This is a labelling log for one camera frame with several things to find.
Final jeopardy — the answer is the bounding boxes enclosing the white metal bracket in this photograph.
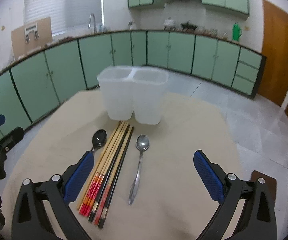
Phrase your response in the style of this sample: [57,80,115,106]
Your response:
[24,23,40,43]

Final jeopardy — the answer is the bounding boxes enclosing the green lower kitchen cabinets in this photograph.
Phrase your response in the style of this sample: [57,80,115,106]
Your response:
[0,30,242,135]

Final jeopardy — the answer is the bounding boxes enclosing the light wooden chopstick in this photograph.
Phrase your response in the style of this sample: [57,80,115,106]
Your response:
[77,121,122,210]

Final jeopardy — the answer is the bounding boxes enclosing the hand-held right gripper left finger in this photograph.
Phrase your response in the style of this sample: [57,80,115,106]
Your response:
[12,151,95,240]

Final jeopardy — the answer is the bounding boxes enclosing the white double utensil holder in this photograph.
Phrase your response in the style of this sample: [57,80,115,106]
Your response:
[97,66,169,125]

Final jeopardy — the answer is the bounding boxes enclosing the wooden chopstick dark red handle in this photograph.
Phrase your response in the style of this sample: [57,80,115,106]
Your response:
[94,122,130,225]

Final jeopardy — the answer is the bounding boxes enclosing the black spoon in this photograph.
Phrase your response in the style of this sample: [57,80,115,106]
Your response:
[90,129,107,154]

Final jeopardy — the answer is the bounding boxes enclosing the cardboard sheet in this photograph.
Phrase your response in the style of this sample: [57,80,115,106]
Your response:
[11,17,53,59]

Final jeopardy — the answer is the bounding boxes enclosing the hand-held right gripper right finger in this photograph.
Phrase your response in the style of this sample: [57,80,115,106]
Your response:
[193,149,277,240]

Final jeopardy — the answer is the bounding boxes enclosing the kitchen faucet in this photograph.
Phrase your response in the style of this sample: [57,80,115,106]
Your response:
[88,13,97,33]

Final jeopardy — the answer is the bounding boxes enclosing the green drawer unit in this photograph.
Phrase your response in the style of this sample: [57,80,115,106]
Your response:
[231,47,267,99]

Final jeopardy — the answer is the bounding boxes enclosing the white cooking pot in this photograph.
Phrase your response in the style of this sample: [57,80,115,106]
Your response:
[164,17,176,29]

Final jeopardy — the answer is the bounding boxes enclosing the beige round table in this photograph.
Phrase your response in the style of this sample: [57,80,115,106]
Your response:
[1,90,242,240]

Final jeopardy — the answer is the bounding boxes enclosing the brown wooden door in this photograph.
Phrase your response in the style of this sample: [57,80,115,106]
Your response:
[260,0,288,138]

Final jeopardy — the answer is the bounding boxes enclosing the window blinds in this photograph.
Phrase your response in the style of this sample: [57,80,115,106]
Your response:
[24,0,103,35]

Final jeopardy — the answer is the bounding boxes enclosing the steel spoon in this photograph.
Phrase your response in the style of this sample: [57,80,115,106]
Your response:
[128,134,150,205]

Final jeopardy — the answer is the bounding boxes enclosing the green thermos jug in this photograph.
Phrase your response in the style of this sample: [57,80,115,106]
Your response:
[232,22,243,41]

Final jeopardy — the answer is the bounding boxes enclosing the black stove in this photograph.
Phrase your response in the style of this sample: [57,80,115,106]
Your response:
[181,21,197,32]

